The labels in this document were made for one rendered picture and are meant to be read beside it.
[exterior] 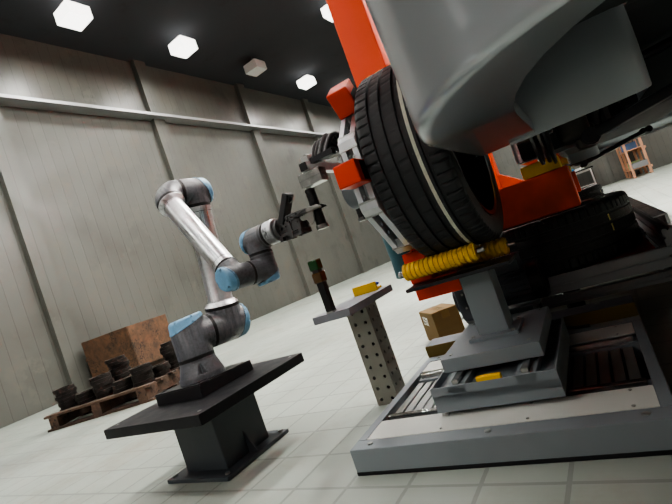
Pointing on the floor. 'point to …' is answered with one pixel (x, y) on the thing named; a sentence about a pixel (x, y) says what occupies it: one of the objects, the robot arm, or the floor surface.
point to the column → (376, 353)
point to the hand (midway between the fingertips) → (320, 204)
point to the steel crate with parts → (128, 345)
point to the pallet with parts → (116, 389)
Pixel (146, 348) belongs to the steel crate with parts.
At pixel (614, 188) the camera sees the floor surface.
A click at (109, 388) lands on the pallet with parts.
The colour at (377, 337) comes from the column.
